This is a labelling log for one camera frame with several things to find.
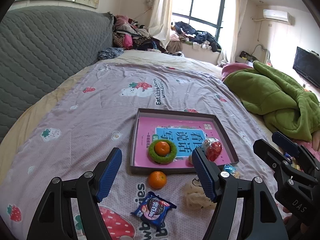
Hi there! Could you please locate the green fuzzy ring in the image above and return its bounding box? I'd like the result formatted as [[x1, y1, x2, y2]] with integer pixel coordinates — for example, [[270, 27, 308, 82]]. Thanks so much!
[[147, 139, 178, 165]]

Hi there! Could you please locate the red candy wrapper toy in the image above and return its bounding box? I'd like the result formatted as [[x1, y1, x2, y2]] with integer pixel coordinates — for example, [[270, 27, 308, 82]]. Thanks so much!
[[284, 152, 301, 171]]

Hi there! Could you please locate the green fleece blanket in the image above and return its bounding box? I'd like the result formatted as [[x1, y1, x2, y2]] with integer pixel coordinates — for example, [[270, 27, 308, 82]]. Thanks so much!
[[223, 61, 319, 142]]

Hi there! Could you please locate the blue red egg toy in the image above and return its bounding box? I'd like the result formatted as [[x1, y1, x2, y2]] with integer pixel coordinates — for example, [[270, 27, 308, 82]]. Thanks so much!
[[223, 164, 240, 179]]

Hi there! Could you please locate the red egg toy in box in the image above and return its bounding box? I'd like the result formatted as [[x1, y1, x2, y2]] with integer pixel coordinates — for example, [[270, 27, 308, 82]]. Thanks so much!
[[201, 138, 222, 161]]

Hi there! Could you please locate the black television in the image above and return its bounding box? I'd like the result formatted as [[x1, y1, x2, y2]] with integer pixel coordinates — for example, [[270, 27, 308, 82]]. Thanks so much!
[[293, 47, 320, 88]]

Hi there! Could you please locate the pink blue workbook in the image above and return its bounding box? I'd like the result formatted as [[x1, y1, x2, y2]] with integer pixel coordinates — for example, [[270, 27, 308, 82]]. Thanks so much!
[[133, 115, 232, 168]]

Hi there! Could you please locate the blue cookie snack packet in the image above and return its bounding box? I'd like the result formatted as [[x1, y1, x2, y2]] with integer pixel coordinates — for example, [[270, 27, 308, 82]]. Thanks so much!
[[131, 191, 177, 231]]

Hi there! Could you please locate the pink pillow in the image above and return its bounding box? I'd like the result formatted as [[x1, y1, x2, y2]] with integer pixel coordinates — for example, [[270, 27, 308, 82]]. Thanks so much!
[[221, 62, 252, 81]]

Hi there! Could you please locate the orange tangerine on bed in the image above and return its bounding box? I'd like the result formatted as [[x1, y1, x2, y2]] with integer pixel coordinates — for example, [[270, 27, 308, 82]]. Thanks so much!
[[148, 171, 167, 190]]

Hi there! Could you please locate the cream curtain right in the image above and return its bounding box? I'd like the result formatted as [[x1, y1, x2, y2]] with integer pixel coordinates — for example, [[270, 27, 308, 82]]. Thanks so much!
[[217, 0, 248, 66]]

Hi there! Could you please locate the cream curtain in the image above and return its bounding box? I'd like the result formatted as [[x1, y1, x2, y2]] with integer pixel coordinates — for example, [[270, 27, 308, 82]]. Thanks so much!
[[146, 0, 173, 48], [217, 0, 248, 66]]

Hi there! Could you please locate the pink strawberry bed sheet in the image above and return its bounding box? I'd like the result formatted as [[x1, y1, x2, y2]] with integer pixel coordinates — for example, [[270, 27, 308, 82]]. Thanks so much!
[[1, 63, 277, 239]]

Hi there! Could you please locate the orange tangerine in box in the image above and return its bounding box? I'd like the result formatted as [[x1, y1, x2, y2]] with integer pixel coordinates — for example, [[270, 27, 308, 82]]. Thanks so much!
[[154, 141, 170, 157]]

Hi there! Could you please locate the white air conditioner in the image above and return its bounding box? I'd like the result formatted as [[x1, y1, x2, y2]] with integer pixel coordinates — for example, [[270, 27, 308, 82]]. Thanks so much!
[[263, 9, 295, 25]]

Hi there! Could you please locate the grey shallow cardboard box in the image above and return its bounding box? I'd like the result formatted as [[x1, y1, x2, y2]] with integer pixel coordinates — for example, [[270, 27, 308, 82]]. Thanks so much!
[[130, 108, 240, 175]]

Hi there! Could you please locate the clothes pile on windowsill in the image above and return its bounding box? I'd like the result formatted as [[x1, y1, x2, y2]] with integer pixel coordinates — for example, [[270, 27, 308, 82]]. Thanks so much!
[[167, 21, 222, 53]]

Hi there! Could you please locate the dark framed window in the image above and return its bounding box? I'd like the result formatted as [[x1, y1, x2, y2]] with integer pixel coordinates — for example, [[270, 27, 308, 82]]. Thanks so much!
[[171, 0, 227, 40]]

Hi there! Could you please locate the grey quilted headboard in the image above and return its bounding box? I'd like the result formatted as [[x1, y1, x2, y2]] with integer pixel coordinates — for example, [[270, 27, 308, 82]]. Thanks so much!
[[1, 5, 114, 139]]

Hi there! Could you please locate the cream curtain left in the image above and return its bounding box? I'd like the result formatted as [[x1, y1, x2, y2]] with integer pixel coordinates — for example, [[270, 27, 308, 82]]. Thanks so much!
[[146, 0, 173, 48]]

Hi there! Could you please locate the clothes pile by headboard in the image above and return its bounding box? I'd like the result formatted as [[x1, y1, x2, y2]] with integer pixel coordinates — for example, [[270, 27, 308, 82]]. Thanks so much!
[[98, 15, 168, 60]]

